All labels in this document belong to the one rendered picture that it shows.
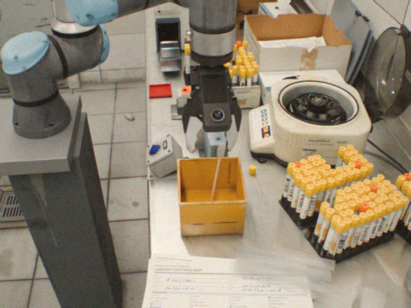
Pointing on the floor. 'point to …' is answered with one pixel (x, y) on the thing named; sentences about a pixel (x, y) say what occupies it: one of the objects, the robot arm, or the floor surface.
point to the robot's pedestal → (72, 228)
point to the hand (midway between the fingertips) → (210, 149)
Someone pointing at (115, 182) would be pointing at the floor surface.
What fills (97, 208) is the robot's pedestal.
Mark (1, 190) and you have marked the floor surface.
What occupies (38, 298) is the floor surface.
